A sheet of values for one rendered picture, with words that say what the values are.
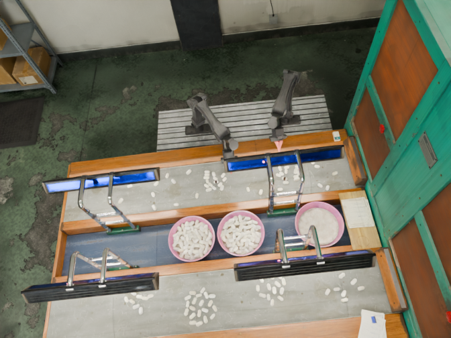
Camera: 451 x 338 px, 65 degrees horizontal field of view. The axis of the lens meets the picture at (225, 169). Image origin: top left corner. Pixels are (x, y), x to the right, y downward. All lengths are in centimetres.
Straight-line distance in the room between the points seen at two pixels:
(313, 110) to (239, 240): 107
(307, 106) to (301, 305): 133
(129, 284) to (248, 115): 142
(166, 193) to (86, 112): 184
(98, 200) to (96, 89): 187
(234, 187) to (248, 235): 32
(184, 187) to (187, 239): 34
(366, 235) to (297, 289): 47
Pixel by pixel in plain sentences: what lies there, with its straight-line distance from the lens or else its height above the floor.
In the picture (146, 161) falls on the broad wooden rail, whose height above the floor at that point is 76.
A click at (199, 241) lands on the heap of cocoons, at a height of 74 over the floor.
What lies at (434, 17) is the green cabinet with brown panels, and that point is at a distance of 152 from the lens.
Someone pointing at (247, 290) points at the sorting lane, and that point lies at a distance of 197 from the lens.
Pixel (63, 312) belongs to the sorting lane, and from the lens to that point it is 223.
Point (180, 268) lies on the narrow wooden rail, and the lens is 201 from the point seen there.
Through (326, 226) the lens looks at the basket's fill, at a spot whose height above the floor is 73.
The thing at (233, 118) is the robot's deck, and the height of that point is 67.
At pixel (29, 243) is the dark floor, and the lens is 339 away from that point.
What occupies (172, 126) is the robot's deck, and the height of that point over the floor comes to 67.
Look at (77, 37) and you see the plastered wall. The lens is 418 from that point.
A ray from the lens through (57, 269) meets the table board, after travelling 232.
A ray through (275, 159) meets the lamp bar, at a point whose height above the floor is 109.
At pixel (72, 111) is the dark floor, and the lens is 392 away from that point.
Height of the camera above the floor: 268
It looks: 61 degrees down
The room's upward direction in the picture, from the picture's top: 12 degrees counter-clockwise
